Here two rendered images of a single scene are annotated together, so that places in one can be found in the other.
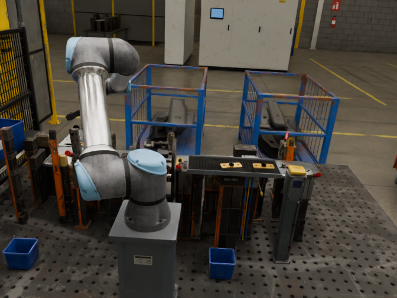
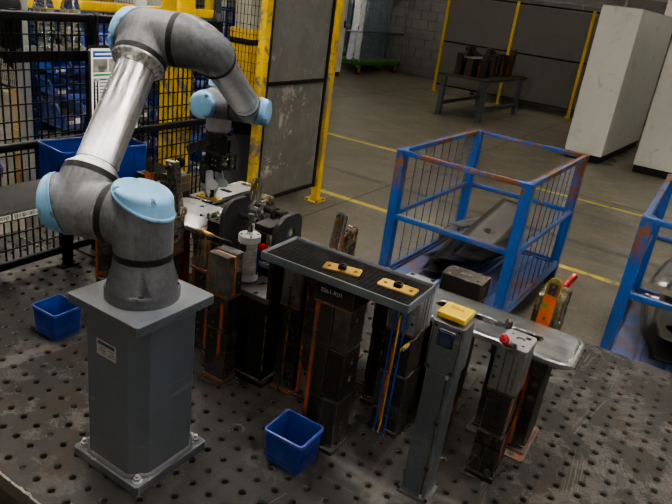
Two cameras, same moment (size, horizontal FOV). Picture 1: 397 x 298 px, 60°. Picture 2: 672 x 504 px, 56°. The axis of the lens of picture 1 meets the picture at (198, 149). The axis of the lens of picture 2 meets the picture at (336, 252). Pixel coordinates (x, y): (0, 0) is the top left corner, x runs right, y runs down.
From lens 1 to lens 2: 0.75 m
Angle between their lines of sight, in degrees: 27
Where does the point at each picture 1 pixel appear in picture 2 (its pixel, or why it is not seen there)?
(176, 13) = (611, 58)
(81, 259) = not seen: hidden behind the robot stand
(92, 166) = (60, 179)
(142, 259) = (105, 349)
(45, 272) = (68, 352)
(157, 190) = (138, 244)
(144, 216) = (116, 280)
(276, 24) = not seen: outside the picture
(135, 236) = (95, 305)
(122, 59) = (183, 45)
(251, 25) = not seen: outside the picture
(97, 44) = (153, 18)
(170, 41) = (586, 108)
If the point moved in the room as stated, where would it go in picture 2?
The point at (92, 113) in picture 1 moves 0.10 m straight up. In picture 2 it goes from (101, 111) to (100, 60)
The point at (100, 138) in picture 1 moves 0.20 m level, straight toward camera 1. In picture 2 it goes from (94, 146) to (22, 168)
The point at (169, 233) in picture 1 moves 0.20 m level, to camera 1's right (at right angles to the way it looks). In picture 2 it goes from (140, 319) to (220, 359)
